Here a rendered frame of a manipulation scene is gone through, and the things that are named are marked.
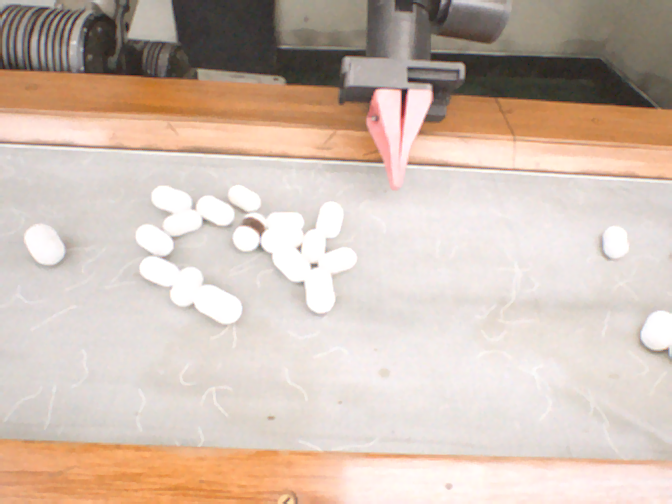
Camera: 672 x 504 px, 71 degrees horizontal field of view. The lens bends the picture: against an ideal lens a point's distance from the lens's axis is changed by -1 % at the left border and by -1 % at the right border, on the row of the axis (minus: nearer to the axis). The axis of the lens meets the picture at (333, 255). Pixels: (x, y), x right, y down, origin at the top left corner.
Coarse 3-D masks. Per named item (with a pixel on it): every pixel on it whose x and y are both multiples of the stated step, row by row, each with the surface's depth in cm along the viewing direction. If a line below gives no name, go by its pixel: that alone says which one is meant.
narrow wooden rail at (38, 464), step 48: (0, 480) 23; (48, 480) 23; (96, 480) 23; (144, 480) 23; (192, 480) 23; (240, 480) 23; (288, 480) 24; (336, 480) 24; (384, 480) 24; (432, 480) 24; (480, 480) 24; (528, 480) 24; (576, 480) 24; (624, 480) 24
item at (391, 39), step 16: (368, 16) 42; (384, 16) 40; (400, 16) 39; (416, 16) 39; (368, 32) 41; (384, 32) 39; (400, 32) 39; (416, 32) 39; (368, 48) 41; (384, 48) 39; (400, 48) 39; (416, 48) 39; (384, 64) 38; (400, 64) 38; (416, 64) 38; (432, 64) 38; (448, 64) 39; (416, 80) 39; (432, 80) 39; (448, 80) 39; (464, 80) 39; (352, 96) 43; (448, 96) 43
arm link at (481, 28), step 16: (448, 0) 42; (464, 0) 41; (480, 0) 41; (496, 0) 41; (512, 0) 42; (448, 16) 42; (464, 16) 42; (480, 16) 42; (496, 16) 42; (432, 32) 45; (448, 32) 43; (464, 32) 43; (480, 32) 43; (496, 32) 43
